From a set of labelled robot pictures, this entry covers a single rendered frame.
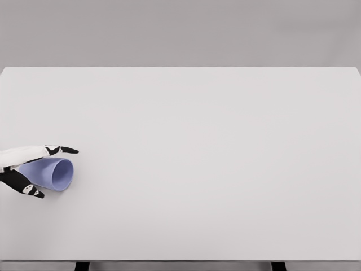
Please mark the light purple cup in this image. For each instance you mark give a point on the light purple cup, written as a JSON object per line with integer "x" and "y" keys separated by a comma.
{"x": 53, "y": 175}

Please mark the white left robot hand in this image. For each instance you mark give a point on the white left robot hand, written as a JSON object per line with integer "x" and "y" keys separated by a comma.
{"x": 22, "y": 154}

